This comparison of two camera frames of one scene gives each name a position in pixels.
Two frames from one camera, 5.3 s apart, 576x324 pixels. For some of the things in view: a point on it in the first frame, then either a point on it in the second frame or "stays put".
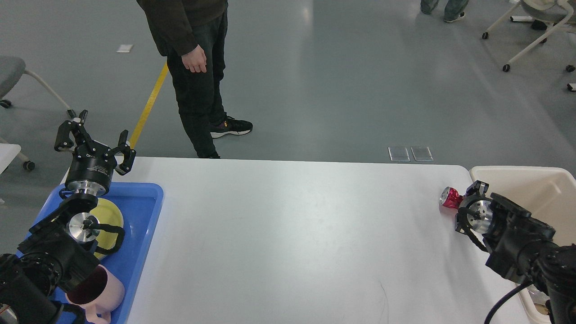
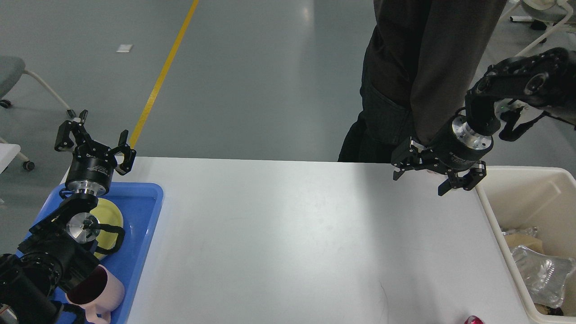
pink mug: (101, 293) stays put
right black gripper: (476, 210) → (457, 146)
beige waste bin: (549, 194) stays put
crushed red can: (449, 201) → (473, 319)
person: (191, 34) → (424, 56)
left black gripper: (91, 168) stays put
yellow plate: (108, 213) stays put
